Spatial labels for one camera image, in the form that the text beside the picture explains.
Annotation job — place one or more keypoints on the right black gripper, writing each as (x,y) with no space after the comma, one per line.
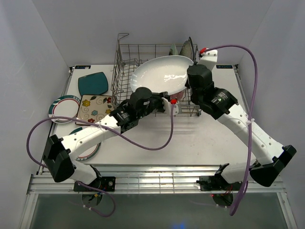
(186,84)

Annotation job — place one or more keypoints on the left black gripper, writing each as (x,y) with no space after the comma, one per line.
(159,96)

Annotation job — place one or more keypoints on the white oval platter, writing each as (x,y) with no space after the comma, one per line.
(162,74)

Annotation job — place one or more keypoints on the speckled beige round plate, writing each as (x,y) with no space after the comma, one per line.
(186,50)

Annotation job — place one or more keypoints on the mint green flower plate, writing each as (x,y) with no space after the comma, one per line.
(173,50)

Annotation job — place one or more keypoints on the black square floral plate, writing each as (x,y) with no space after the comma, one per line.
(191,45)

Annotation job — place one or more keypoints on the pink dotted scalloped plate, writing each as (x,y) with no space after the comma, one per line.
(178,96)

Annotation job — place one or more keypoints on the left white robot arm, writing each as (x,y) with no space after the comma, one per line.
(60,154)

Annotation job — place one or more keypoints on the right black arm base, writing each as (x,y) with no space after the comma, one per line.
(209,183)

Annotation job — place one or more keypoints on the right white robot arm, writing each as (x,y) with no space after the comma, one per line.
(271,157)

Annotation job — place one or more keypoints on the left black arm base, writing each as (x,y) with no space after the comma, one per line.
(103,183)

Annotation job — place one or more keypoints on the right logo sticker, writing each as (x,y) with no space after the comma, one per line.
(218,66)

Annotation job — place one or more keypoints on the logo sticker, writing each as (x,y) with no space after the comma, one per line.
(86,67)
(218,66)

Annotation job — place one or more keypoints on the teal square plate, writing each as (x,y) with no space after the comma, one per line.
(93,84)

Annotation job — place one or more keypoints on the cream square flower plate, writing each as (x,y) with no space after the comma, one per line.
(94,108)

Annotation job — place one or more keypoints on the round plate red teal rim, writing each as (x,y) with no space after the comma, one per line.
(89,153)

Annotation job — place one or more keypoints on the left logo sticker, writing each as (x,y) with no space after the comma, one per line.
(86,67)

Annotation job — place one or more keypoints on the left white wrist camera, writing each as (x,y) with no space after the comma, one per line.
(171,107)

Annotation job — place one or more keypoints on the grey wire dish rack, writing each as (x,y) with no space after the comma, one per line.
(129,56)

